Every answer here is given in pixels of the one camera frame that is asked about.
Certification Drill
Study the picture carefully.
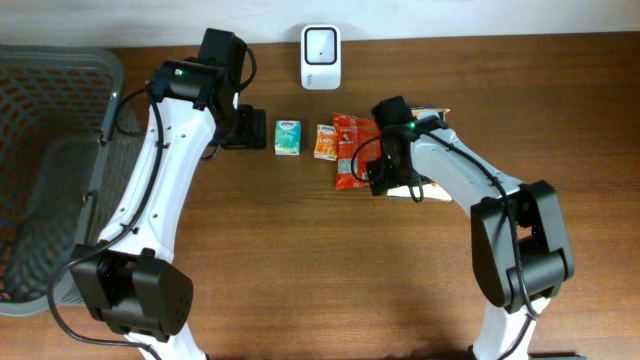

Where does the cream snack bag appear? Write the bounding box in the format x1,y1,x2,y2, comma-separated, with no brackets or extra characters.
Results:
386,106,452,202

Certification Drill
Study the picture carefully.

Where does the grey plastic mesh basket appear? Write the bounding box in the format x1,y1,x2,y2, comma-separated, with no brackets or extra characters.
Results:
1,45,143,317

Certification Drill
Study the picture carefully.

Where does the orange tissue pack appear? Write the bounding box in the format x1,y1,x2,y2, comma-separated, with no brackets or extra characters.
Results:
314,125,338,161

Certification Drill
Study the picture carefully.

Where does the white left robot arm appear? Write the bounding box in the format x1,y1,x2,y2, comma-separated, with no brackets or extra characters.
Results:
60,28,267,359

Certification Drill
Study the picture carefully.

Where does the white barcode scanner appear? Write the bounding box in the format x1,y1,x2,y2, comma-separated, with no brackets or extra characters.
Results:
300,24,342,91

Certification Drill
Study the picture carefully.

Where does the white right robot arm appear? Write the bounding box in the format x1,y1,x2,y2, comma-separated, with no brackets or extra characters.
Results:
367,96,575,359

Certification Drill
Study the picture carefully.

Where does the red snack bag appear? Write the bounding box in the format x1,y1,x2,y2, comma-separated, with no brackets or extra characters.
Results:
333,113,381,190

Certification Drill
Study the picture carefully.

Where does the green tissue pack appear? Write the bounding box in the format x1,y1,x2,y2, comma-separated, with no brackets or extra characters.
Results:
274,120,301,156

